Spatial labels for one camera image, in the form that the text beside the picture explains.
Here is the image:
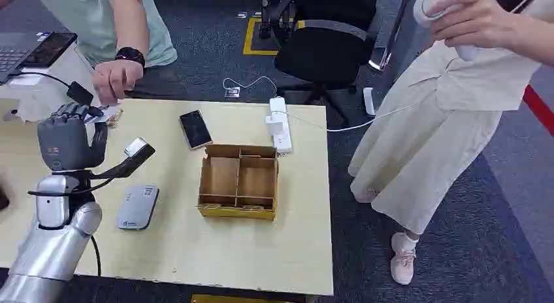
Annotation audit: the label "white card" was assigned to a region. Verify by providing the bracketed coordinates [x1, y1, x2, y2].
[84, 103, 124, 125]

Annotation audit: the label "standing person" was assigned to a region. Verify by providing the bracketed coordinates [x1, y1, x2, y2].
[348, 0, 554, 287]

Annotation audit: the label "wooden card box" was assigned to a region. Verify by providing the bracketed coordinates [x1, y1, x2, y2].
[197, 144, 279, 221]

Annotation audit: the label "white floor cable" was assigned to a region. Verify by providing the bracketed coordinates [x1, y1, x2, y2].
[222, 75, 279, 99]

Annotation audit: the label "white charger cable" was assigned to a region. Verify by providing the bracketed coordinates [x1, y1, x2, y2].
[281, 101, 419, 134]

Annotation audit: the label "pink shoe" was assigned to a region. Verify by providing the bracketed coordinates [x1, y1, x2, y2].
[389, 232, 419, 286]

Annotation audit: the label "black phone on laptop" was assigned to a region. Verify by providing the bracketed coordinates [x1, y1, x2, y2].
[22, 31, 79, 69]

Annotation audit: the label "standing person's hand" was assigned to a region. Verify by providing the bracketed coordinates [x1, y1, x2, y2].
[426, 0, 527, 50]

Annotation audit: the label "black smartphone with gold edge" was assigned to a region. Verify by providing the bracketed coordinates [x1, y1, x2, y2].
[179, 110, 214, 151]

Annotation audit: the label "black robot legs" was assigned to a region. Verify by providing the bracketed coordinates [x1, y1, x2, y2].
[259, 0, 301, 40]

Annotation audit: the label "white handheld controller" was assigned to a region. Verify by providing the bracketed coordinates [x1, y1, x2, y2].
[412, 0, 481, 63]

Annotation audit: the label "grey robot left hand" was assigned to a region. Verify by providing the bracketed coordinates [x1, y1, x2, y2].
[37, 103, 109, 172]

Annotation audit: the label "grey flat device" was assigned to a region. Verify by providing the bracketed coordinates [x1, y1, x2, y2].
[116, 184, 160, 231]

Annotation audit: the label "black power adapter with cable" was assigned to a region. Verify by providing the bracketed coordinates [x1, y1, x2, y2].
[8, 70, 95, 106]

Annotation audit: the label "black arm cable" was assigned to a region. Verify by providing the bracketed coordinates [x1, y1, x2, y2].
[88, 235, 103, 279]

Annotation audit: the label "black office chair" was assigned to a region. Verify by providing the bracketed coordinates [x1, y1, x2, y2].
[273, 0, 383, 122]

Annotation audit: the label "white power strip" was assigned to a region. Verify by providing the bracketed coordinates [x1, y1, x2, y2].
[269, 97, 293, 155]

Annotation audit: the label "small white upright device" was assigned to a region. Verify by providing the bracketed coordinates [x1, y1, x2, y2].
[363, 86, 376, 117]

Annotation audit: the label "black wristwatch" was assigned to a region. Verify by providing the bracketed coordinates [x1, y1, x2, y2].
[114, 46, 147, 69]

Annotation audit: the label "seated person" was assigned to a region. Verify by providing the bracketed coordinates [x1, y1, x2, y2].
[0, 0, 178, 106]

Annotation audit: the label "yellow floor tape square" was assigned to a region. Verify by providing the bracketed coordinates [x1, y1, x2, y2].
[242, 17, 306, 57]

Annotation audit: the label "white charger plug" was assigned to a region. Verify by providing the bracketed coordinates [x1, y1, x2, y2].
[264, 114, 285, 137]

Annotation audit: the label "dark laptop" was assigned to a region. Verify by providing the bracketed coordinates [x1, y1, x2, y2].
[0, 31, 54, 84]

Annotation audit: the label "seated person's hand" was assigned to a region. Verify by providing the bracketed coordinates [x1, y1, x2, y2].
[91, 60, 144, 106]

